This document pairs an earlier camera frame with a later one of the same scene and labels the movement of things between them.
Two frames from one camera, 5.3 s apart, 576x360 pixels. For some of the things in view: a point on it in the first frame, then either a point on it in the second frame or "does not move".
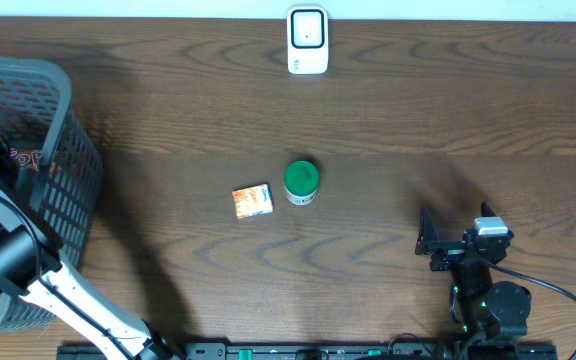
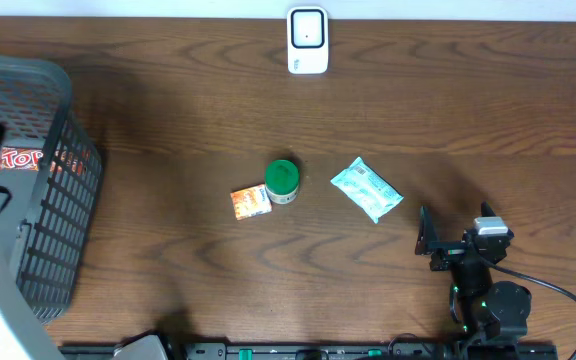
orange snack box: x=253 y=201 does not move
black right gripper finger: x=486 y=210 does not move
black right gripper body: x=450 y=256 does not move
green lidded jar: x=301 y=181 → x=281 y=181
